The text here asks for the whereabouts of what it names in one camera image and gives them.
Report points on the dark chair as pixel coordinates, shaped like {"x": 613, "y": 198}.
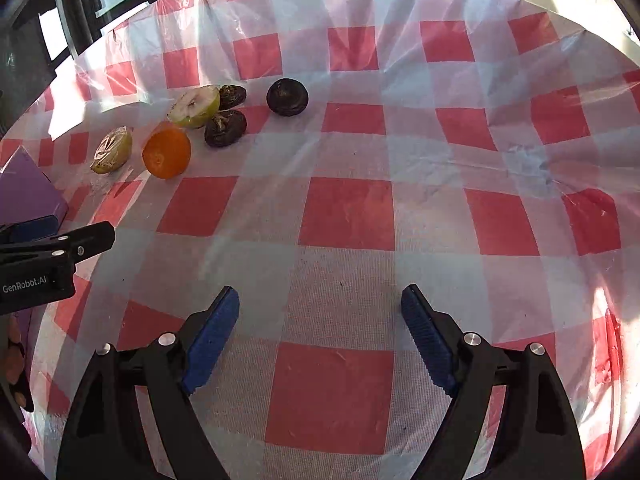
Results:
{"x": 30, "y": 45}

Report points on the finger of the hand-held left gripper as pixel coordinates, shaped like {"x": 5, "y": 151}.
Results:
{"x": 32, "y": 229}
{"x": 85, "y": 242}

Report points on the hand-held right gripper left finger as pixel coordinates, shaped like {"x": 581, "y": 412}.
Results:
{"x": 212, "y": 340}

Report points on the purple box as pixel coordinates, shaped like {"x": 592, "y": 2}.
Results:
{"x": 27, "y": 187}

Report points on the orange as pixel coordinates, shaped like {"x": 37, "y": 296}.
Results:
{"x": 166, "y": 154}

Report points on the halved yellow-green lemon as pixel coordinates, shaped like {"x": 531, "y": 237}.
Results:
{"x": 111, "y": 151}

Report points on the red white checked tablecloth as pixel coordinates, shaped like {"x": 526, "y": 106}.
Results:
{"x": 350, "y": 210}

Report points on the half green apple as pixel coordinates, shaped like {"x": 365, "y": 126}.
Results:
{"x": 192, "y": 107}

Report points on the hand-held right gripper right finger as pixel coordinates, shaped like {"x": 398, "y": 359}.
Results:
{"x": 429, "y": 340}

